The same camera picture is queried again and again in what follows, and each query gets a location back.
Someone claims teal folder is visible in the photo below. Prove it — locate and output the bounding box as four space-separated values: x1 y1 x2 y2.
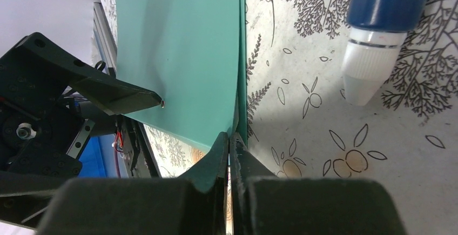
116 0 241 152

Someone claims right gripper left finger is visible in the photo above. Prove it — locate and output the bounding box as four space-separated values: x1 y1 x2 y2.
37 132 228 234

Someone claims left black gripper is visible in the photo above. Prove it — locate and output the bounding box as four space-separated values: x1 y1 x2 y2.
1 32 163 226

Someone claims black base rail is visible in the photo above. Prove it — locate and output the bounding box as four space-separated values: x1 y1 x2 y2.
93 2 161 178

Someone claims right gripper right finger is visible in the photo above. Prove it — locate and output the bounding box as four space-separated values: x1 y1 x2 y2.
230 133 406 234

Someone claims floral table mat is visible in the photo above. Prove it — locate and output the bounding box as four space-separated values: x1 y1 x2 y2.
98 0 458 235

